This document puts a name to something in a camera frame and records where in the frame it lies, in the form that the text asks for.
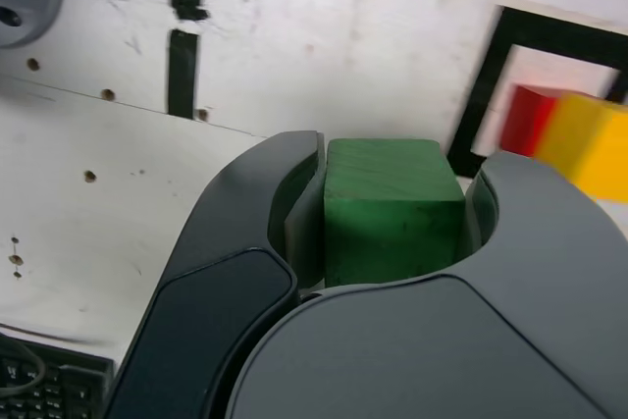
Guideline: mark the green cube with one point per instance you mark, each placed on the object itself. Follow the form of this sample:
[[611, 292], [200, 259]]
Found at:
[[392, 223]]

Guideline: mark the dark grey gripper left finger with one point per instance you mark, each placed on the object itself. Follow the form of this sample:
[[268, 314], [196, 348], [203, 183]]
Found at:
[[211, 301]]

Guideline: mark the yellow cube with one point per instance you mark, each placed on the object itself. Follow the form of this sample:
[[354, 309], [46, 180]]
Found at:
[[589, 149]]

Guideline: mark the black keyboard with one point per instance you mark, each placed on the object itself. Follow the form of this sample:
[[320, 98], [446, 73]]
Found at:
[[73, 389]]

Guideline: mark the black tape strip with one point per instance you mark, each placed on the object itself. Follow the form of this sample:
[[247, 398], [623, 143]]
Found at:
[[184, 70]]

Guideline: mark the red cube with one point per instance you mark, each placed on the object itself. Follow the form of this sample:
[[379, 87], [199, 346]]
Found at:
[[527, 122]]

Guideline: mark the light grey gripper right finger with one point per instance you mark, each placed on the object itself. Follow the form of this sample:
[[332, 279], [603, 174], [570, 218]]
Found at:
[[441, 350]]

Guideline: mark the black tape square outline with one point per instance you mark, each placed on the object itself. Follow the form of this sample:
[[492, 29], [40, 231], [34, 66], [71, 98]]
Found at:
[[490, 75]]

